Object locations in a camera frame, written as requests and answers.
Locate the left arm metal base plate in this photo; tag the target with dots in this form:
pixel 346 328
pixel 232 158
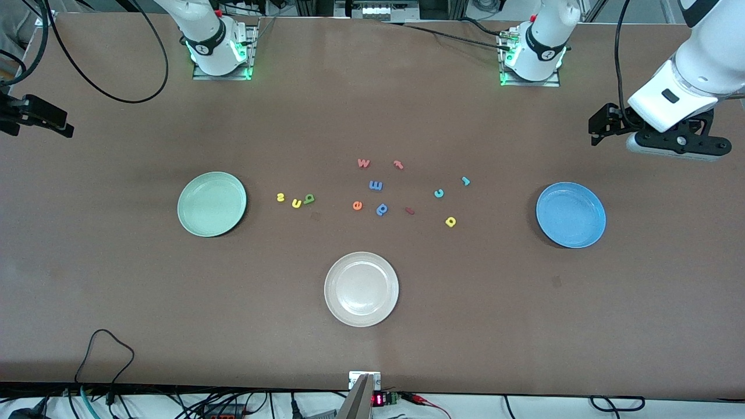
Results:
pixel 529 83

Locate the metal table corner bracket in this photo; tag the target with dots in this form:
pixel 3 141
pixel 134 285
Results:
pixel 41 21

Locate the blue letter p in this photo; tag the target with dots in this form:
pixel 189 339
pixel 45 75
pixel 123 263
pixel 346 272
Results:
pixel 382 209

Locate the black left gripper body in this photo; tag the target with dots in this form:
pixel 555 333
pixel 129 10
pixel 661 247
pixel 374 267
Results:
pixel 618 119

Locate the grey metal camera bracket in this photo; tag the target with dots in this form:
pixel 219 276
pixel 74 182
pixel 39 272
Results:
pixel 361 401

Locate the red digit display module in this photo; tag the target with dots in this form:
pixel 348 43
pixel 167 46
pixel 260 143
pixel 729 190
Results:
pixel 378 400

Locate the blue letter m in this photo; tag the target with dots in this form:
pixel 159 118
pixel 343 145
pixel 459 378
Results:
pixel 376 185

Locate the beige plate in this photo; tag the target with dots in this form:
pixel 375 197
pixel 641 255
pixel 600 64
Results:
pixel 361 289

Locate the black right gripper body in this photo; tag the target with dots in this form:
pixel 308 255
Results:
pixel 13 110

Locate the light green plate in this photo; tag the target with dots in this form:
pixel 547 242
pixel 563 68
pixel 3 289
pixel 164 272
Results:
pixel 212 203

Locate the grey box with lights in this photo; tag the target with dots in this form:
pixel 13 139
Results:
pixel 375 10

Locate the blue plate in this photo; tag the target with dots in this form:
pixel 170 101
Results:
pixel 570 215

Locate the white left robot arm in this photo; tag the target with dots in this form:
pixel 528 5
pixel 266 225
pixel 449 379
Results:
pixel 698 58

